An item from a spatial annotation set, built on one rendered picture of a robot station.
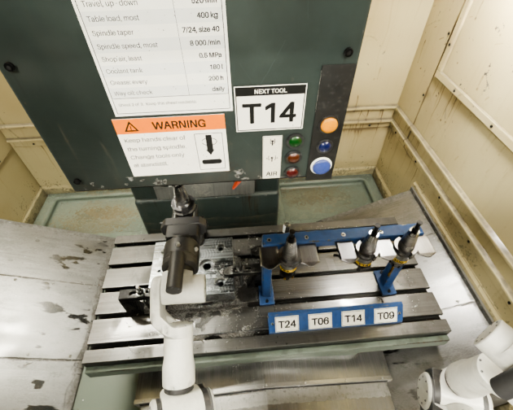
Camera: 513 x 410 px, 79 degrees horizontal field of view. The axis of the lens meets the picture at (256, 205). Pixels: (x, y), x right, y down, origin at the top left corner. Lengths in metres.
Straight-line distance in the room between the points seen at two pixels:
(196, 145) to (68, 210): 1.71
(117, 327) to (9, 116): 1.19
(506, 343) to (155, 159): 0.64
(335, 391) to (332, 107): 1.01
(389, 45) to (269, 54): 1.29
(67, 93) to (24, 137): 1.53
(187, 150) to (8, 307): 1.27
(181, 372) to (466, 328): 1.02
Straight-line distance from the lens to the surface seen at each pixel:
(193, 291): 0.74
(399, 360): 1.39
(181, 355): 0.77
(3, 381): 1.55
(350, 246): 0.93
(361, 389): 1.31
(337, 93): 0.47
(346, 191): 2.01
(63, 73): 0.47
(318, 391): 1.26
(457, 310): 1.44
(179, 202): 0.85
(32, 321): 1.61
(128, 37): 0.43
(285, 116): 0.47
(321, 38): 0.43
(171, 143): 0.49
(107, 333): 1.23
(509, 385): 0.68
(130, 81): 0.45
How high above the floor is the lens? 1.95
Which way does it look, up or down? 48 degrees down
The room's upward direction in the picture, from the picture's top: 1 degrees counter-clockwise
